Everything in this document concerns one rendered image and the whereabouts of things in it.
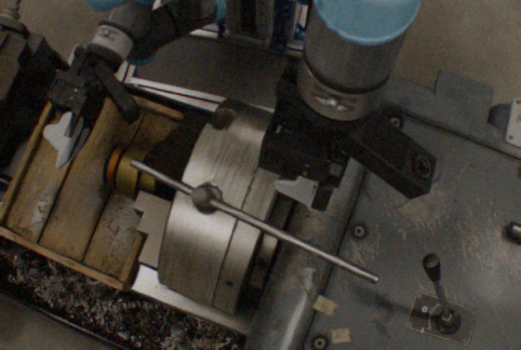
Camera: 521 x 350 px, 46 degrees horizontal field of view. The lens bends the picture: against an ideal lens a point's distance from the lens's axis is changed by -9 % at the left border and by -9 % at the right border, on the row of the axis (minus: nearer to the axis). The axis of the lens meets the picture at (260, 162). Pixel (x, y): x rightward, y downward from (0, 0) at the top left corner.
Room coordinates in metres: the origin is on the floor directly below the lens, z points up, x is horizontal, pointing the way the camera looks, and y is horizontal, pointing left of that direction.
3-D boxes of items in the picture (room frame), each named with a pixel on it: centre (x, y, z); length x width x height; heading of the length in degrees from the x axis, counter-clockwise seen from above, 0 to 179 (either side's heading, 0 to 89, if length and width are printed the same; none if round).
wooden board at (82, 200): (0.34, 0.33, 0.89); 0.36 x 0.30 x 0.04; 162
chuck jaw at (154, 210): (0.19, 0.15, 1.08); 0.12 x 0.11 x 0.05; 162
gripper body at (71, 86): (0.45, 0.31, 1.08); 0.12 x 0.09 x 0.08; 162
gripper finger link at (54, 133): (0.35, 0.34, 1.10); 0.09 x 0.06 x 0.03; 162
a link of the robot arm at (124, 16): (0.60, 0.25, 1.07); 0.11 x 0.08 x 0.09; 162
